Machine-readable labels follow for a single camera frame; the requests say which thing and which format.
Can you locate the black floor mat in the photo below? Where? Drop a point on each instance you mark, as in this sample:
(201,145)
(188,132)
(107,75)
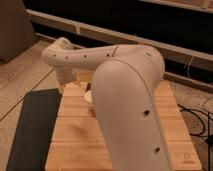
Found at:
(34,131)

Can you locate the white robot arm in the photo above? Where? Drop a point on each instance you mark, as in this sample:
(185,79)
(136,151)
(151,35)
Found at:
(123,86)

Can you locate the white round cup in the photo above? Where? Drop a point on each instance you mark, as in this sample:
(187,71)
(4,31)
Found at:
(88,96)

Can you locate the brown sofa corner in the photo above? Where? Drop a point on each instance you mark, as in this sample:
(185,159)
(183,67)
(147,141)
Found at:
(16,31)

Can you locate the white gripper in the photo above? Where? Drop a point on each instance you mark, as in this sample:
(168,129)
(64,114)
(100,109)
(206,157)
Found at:
(65,75)

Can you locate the wooden table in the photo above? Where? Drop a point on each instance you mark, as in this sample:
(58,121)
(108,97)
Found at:
(77,143)

